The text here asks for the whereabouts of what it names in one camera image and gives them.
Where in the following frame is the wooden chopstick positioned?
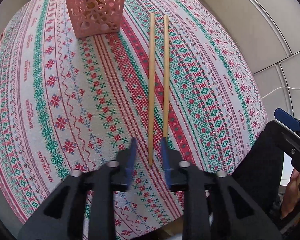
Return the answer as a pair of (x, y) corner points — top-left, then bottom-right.
(163, 15), (170, 137)
(148, 12), (155, 166)

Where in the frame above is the person's hand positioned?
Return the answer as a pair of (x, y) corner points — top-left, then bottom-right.
(281, 168), (300, 219)

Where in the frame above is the patterned embroidered tablecloth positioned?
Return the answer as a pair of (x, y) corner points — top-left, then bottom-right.
(0, 0), (267, 239)

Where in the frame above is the pink perforated utensil holder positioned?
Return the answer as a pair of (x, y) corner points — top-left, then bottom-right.
(65, 0), (125, 38)

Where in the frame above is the white cable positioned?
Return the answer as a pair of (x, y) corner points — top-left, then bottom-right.
(260, 86), (300, 100)

